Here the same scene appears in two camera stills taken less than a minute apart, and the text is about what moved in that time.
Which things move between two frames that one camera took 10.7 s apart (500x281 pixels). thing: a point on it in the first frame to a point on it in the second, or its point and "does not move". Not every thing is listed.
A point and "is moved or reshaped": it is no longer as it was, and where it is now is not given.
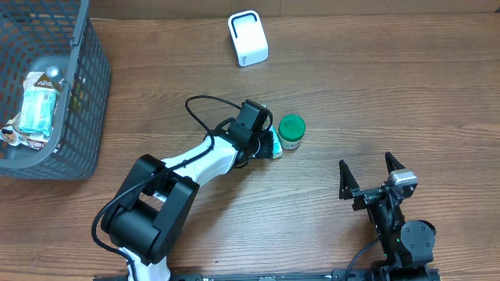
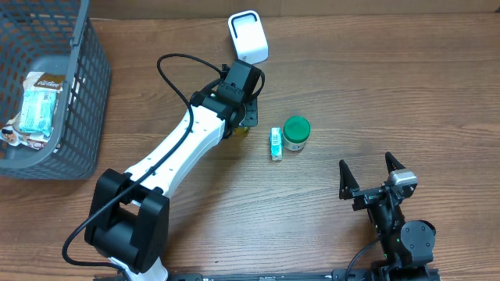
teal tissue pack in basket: x=37 y=110 does not move
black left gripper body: x=264 y=148 to x=249 y=115
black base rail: x=338 y=274 does not move
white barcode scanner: x=248 y=37 does not move
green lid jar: x=291 y=131 is moved or reshaped
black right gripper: x=366 y=195 does not move
